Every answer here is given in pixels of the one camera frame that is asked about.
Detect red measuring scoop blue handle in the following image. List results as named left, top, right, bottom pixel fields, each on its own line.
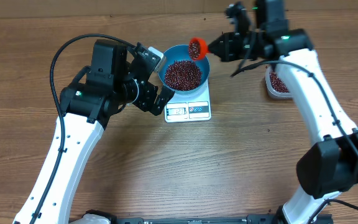
left=188, top=37, right=209, bottom=61

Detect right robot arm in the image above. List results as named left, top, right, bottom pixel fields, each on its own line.
left=208, top=1, right=358, bottom=223

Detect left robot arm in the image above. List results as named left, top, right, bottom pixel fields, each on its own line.
left=14, top=34, right=173, bottom=223

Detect red beans in bowl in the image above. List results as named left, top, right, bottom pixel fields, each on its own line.
left=164, top=60, right=203, bottom=91

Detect white digital kitchen scale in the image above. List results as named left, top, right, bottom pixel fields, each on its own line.
left=164, top=80, right=212, bottom=123

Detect blue plastic bowl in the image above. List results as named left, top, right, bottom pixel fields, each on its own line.
left=158, top=45, right=210, bottom=94

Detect red beans in container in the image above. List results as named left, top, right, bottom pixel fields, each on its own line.
left=269, top=72, right=289, bottom=93

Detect clear plastic container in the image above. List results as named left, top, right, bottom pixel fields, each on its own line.
left=265, top=66, right=292, bottom=100

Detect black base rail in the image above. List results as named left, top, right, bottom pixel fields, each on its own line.
left=70, top=210, right=334, bottom=224

